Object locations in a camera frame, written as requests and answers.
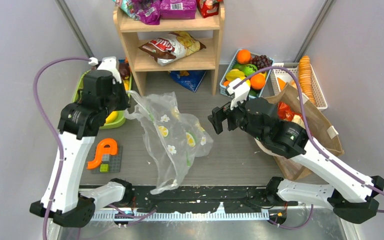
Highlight orange fruit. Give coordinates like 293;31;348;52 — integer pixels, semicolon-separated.
236;49;252;65
250;73;266;91

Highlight orange snack bag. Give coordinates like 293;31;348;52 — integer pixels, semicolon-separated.
277;102;304;125

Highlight clear plastic bag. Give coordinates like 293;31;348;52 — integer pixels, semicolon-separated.
124;90;214;195

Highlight Chuba chips bag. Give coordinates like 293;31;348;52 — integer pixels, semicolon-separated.
138;31;207;66

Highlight brown burlap grocery bag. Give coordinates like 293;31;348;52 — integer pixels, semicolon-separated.
265;84;344;181

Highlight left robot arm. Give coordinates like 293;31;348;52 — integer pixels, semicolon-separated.
29;69;132;228

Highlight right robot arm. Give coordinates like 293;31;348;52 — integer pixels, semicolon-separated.
208;98;384;224

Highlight yellow mango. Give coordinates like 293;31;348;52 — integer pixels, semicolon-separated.
105;111;119;124

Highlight green fruit tray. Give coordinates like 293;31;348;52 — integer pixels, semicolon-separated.
72;67;133;130

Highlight blue snack bag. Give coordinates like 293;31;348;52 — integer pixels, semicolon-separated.
168;70;207;93

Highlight orange curved toy track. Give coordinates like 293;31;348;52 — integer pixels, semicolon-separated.
86;138;119;170

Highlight blue fruit basket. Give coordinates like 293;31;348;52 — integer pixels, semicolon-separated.
219;48;274;97

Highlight orange bread loaf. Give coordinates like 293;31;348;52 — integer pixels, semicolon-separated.
277;77;287;91

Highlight dark grape bunch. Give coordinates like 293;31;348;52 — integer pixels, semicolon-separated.
250;55;273;70

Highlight grey lego brick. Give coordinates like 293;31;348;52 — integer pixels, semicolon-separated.
101;154;111;164

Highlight orange fruit top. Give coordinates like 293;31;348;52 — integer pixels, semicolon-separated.
236;49;252;65

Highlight lime lego brick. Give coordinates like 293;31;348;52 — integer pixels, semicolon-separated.
99;163;110;173

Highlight wooden shelf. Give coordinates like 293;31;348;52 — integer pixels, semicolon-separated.
113;2;225;95

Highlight stacked round crackers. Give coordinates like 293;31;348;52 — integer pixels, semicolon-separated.
298;55;316;105

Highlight white bread basket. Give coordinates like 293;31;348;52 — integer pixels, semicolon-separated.
270;62;328;111

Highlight purple snack bag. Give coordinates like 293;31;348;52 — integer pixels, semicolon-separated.
113;0;161;25

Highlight magenta snack bag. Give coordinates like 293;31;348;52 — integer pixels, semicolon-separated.
160;0;197;20

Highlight red snack bag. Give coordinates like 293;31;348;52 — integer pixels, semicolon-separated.
196;0;223;18

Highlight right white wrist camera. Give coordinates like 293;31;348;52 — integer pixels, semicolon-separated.
226;78;251;110

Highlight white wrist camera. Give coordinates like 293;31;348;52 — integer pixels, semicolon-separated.
226;78;251;110
88;56;123;84

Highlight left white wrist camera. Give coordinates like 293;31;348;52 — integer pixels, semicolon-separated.
88;56;123;84

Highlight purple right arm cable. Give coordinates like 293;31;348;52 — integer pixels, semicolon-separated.
241;65;384;214

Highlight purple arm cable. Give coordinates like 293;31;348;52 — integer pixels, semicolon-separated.
241;65;384;214
32;56;98;240

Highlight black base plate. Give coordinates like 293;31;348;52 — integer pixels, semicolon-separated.
120;185;274;214

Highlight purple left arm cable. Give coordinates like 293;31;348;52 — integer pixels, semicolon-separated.
32;56;98;240

